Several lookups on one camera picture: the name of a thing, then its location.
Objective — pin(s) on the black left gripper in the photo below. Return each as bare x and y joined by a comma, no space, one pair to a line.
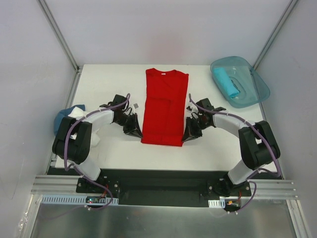
130,124

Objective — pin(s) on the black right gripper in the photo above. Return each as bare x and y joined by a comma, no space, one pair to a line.
193,125

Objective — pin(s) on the red t shirt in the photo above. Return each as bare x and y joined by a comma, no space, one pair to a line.
163,122

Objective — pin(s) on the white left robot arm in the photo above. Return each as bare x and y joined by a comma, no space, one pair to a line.
73,140

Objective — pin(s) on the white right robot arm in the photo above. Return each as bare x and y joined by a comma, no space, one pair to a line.
258,146

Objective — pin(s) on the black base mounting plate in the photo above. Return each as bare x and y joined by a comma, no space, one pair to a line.
157,187

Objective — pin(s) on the rolled teal t shirt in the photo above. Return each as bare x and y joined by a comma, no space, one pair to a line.
225,82

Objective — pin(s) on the white t shirt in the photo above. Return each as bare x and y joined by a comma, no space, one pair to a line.
78,113

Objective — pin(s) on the teal translucent plastic bin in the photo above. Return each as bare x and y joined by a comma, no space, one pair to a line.
252,88

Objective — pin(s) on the blue t shirt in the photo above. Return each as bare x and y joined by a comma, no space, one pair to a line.
60,115

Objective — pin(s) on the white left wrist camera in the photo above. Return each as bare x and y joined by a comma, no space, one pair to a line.
135,106

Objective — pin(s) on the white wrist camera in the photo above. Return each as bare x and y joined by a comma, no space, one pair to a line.
190,109
135,106

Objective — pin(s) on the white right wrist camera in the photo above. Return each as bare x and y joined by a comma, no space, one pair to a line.
190,109

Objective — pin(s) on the right slotted cable duct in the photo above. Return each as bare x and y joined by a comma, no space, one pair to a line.
216,203

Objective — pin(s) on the slotted cable duct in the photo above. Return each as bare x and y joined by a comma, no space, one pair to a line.
216,203
78,200

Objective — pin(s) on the aluminium rail profile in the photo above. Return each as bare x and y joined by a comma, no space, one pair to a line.
51,184

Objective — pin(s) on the left slotted cable duct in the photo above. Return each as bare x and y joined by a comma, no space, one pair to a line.
78,200

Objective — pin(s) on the left corner aluminium post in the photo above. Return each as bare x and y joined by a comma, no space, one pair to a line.
58,33

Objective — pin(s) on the corner aluminium post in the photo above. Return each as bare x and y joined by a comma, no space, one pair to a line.
58,33
276,30

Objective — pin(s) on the right corner aluminium post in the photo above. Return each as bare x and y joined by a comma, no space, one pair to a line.
276,30

